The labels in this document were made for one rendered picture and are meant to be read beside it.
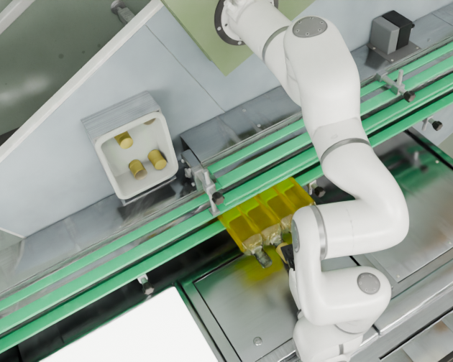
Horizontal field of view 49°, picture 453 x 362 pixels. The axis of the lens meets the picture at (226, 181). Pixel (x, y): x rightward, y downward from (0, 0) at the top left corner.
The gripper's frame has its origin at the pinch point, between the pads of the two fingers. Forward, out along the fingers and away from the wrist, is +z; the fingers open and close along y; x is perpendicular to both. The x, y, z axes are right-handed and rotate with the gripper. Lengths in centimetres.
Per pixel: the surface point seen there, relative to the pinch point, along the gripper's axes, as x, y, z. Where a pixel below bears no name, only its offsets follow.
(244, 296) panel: 12.8, -12.7, -0.5
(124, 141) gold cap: 31.0, 27.2, 27.0
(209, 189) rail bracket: 14.7, 15.7, 15.2
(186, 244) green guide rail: 23.7, -3.4, 14.5
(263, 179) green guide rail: -0.7, 6.6, 20.9
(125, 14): 22, 15, 103
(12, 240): 76, -16, 43
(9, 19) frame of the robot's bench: 56, 33, 84
